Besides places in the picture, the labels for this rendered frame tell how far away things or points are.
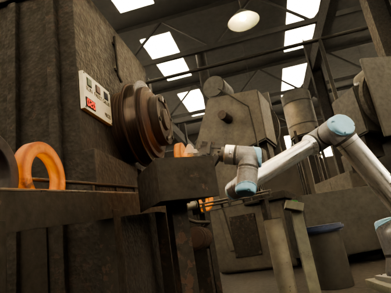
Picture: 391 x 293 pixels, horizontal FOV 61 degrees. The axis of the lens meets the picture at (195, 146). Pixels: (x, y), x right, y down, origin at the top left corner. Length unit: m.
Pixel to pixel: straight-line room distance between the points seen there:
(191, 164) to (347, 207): 2.84
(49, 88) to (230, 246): 3.32
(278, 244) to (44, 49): 1.70
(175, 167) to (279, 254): 1.32
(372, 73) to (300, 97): 5.99
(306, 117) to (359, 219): 7.06
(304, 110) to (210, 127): 6.31
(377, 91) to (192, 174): 4.01
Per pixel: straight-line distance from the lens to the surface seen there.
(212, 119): 4.69
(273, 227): 2.25
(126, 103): 1.71
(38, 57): 1.73
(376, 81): 4.96
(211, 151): 1.53
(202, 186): 1.09
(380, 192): 1.81
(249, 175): 1.44
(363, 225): 3.85
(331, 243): 2.62
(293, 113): 10.69
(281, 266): 2.26
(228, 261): 4.46
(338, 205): 3.76
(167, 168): 1.07
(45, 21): 1.77
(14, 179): 0.88
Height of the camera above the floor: 0.45
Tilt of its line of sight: 16 degrees up
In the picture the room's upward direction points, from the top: 9 degrees counter-clockwise
